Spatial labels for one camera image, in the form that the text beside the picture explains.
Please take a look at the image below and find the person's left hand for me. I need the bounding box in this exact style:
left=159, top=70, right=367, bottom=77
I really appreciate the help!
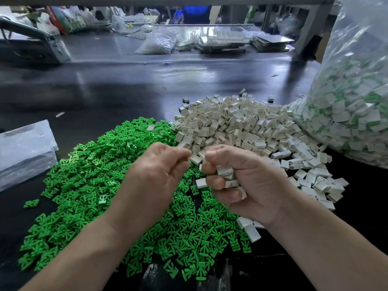
left=109, top=142, right=194, bottom=241

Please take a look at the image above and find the person's right hand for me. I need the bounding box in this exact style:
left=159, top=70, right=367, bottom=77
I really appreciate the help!
left=202, top=145, right=296, bottom=229

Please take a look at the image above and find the pile of white plastic caps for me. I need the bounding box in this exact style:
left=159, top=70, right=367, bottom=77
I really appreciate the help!
left=174, top=91, right=349, bottom=243

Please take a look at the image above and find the pile of green plastic clips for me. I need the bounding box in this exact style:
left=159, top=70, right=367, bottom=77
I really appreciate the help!
left=17, top=117, right=252, bottom=283

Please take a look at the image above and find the clear plastic bag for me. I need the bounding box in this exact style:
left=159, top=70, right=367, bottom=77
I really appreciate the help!
left=291, top=0, right=388, bottom=169

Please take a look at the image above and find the person's right forearm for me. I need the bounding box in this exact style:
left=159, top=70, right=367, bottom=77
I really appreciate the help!
left=270, top=197, right=388, bottom=291

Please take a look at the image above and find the person's left forearm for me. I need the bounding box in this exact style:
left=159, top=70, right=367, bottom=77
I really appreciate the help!
left=19, top=215, right=140, bottom=291

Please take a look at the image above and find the small clear bag of parts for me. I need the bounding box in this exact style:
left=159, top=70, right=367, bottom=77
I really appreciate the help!
left=136, top=31, right=178, bottom=55

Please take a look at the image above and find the stack of clear flat bags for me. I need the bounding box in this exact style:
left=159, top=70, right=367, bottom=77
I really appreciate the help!
left=0, top=120, right=59, bottom=193

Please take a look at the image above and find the dark flat tray stack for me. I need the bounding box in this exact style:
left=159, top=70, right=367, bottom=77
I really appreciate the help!
left=251, top=34, right=295, bottom=53

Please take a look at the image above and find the blue crate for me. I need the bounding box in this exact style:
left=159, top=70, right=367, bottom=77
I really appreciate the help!
left=176, top=5, right=213, bottom=24

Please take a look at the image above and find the grey heat sealer machine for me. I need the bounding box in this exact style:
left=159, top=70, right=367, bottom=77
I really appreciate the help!
left=0, top=15, right=72, bottom=64

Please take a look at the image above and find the grey metal horizontal bar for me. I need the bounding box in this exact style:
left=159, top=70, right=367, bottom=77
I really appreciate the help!
left=0, top=0, right=337, bottom=6

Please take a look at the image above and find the grey metal slanted post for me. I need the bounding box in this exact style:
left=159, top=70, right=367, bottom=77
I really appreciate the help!
left=293, top=0, right=335, bottom=59

